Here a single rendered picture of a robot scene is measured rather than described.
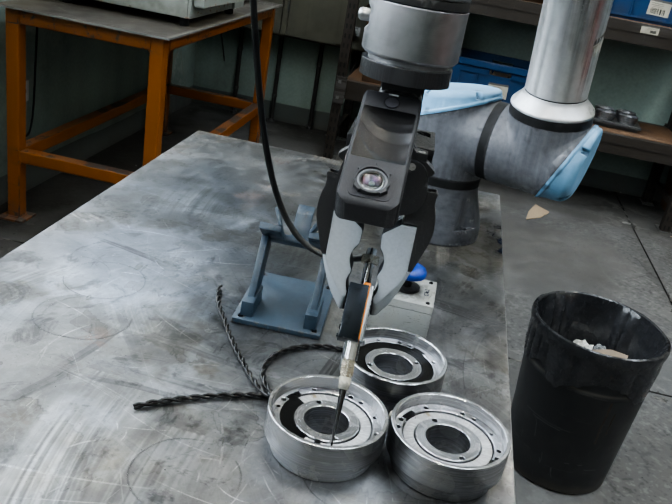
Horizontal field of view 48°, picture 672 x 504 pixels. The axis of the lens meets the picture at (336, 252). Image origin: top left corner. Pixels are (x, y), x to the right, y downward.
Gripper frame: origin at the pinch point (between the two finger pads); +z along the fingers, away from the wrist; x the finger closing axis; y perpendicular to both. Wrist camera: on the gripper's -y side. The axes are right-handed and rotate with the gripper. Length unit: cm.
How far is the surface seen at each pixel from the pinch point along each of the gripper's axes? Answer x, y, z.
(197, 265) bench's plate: 21.2, 26.4, 13.3
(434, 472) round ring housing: -8.9, -7.2, 10.1
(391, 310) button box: -3.6, 19.6, 10.3
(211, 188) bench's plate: 27, 54, 13
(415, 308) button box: -6.1, 19.4, 9.4
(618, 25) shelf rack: -92, 338, -4
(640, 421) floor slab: -88, 143, 93
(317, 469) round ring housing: 0.5, -8.5, 11.4
